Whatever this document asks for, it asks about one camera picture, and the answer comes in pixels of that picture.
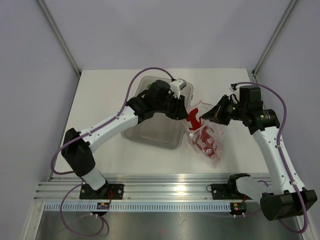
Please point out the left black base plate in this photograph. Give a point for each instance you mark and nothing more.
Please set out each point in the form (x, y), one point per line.
(108, 191)

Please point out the aluminium mounting rail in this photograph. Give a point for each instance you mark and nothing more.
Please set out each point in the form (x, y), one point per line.
(142, 187)

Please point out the right aluminium frame post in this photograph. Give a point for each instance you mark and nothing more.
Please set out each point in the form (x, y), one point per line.
(275, 36)

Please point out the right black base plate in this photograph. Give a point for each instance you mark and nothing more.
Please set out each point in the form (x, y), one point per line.
(221, 191)

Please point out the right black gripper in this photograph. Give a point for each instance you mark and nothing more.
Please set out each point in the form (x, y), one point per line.
(216, 114)

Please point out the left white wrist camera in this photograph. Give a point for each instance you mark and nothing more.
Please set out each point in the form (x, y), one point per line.
(176, 86)

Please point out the red toy lobster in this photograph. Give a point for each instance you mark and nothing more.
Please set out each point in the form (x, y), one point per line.
(203, 136)

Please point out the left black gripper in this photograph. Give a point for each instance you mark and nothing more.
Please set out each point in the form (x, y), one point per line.
(179, 112)

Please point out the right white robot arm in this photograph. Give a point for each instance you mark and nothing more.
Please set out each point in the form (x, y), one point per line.
(287, 196)

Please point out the left aluminium frame post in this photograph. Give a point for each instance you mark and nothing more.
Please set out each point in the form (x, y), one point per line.
(49, 18)

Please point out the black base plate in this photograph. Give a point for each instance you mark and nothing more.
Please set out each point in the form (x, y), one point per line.
(108, 191)
(221, 191)

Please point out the white slotted cable duct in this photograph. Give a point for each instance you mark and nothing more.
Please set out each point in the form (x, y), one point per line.
(193, 207)

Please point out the clear grey plastic container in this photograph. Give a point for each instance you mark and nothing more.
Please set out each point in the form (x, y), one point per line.
(159, 131)

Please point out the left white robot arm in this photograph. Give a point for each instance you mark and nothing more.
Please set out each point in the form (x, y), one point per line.
(79, 146)

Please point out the aluminium frame post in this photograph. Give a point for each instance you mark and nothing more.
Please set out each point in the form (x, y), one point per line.
(275, 36)
(49, 18)

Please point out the clear zip top bag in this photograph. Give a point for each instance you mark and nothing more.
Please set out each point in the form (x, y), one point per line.
(205, 107)

